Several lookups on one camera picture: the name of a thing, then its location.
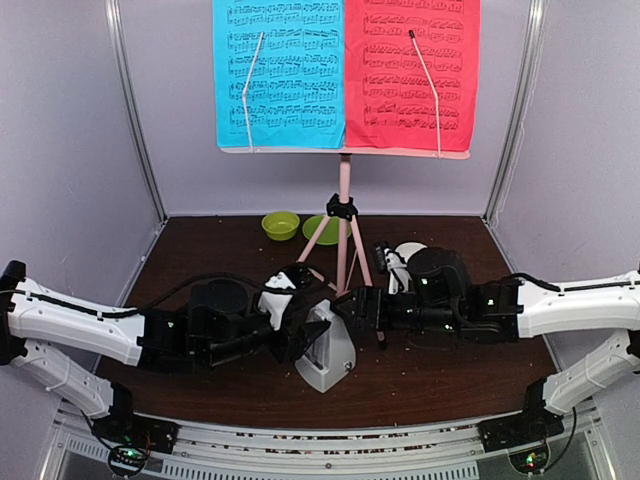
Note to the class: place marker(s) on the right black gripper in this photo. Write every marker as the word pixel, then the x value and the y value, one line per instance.
pixel 366 296

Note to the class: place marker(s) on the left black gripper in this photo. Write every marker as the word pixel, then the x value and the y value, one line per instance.
pixel 293 346

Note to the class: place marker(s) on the white metronome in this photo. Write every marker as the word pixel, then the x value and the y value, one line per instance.
pixel 332 356

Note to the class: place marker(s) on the pink music stand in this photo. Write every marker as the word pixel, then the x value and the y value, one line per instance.
pixel 341 205

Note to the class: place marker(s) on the red sheet music paper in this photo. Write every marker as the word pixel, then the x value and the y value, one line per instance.
pixel 412 74

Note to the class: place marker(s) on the blue sheet music paper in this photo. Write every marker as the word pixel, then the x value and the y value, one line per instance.
pixel 279 74

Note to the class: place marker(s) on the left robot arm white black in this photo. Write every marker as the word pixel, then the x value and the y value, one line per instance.
pixel 207 320

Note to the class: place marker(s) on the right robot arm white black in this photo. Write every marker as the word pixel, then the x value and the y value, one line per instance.
pixel 430 289

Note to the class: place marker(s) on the white and navy bowl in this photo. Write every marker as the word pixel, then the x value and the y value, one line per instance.
pixel 407 249

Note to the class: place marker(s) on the lime green bowl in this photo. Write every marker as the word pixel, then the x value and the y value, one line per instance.
pixel 281 225

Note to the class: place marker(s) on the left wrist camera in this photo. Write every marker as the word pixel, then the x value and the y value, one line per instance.
pixel 280 289

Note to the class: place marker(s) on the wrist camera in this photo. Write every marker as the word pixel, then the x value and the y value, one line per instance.
pixel 390 262
pixel 280 289

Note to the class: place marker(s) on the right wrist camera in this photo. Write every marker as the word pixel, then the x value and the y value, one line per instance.
pixel 390 262

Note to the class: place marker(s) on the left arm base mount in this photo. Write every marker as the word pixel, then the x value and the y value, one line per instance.
pixel 122 425

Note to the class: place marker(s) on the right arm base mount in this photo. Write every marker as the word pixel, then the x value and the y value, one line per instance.
pixel 520 425

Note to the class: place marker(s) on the right aluminium frame post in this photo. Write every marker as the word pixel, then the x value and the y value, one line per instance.
pixel 530 59

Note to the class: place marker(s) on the aluminium frame post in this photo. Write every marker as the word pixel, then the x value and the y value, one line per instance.
pixel 530 59
pixel 118 41

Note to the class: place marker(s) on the aluminium front rail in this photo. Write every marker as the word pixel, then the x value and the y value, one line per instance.
pixel 441 450

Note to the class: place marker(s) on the left aluminium frame post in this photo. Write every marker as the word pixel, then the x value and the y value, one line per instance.
pixel 118 41

